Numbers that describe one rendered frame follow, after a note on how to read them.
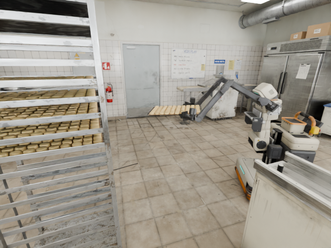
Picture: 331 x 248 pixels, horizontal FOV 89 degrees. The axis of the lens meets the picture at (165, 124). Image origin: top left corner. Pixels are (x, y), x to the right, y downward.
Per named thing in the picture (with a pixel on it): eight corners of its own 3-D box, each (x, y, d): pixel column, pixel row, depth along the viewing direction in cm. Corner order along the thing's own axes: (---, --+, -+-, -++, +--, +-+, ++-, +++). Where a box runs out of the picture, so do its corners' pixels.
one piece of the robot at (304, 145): (280, 166, 233) (295, 108, 206) (305, 195, 182) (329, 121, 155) (254, 165, 238) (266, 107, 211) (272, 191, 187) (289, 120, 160)
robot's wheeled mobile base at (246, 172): (282, 173, 241) (286, 158, 233) (312, 208, 181) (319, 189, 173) (233, 170, 250) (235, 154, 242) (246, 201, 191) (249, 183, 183)
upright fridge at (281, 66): (325, 131, 409) (356, 37, 342) (298, 135, 384) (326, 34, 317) (275, 115, 536) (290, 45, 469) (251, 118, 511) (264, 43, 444)
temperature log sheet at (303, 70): (306, 78, 360) (310, 63, 350) (305, 78, 359) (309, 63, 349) (296, 78, 380) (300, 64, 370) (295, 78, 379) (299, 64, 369)
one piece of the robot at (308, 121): (292, 131, 206) (305, 115, 198) (311, 143, 173) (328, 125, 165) (284, 127, 206) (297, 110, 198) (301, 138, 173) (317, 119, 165)
